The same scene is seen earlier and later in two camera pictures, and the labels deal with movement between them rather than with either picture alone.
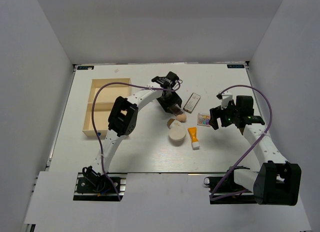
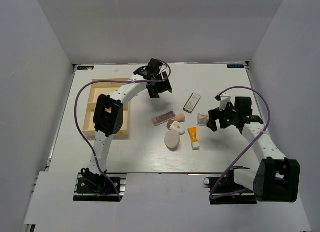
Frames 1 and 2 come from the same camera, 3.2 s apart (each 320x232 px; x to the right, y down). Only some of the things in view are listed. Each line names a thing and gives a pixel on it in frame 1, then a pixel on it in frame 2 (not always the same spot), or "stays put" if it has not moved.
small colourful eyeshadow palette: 203,119 stays put
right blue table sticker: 235,66 stays put
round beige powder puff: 177,135 -> 172,138
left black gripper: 176,100 -> 165,86
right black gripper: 217,113 stays put
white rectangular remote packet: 191,103 stays put
